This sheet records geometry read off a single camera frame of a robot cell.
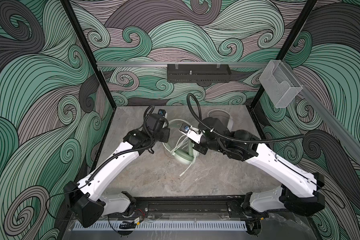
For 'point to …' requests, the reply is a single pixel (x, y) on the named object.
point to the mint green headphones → (185, 154)
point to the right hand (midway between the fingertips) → (192, 135)
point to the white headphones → (230, 119)
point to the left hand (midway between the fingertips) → (166, 129)
